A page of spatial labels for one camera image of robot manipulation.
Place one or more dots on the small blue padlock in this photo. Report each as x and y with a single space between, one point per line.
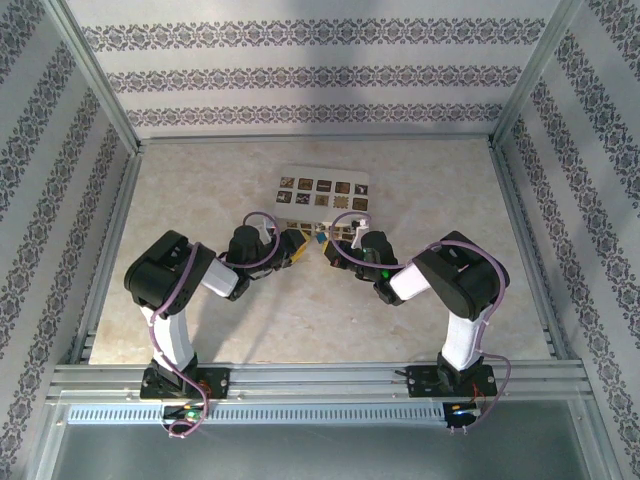
319 235

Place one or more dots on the white box with dark tiles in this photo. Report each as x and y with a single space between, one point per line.
325 192

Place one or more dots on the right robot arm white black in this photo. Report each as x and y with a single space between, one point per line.
462 340

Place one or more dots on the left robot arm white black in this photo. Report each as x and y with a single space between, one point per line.
170 340

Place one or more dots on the left controller board green light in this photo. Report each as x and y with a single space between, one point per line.
189 414

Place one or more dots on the aluminium rear rail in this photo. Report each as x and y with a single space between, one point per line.
350 140

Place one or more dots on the aluminium mounting rail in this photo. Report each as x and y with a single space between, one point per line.
320 380

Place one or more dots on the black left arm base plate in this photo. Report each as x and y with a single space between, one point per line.
215 382

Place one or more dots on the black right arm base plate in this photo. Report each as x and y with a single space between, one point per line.
425 382

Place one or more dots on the aluminium side rail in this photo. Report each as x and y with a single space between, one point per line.
107 250
530 250

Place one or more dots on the aluminium frame post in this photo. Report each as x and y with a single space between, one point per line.
95 75
535 75

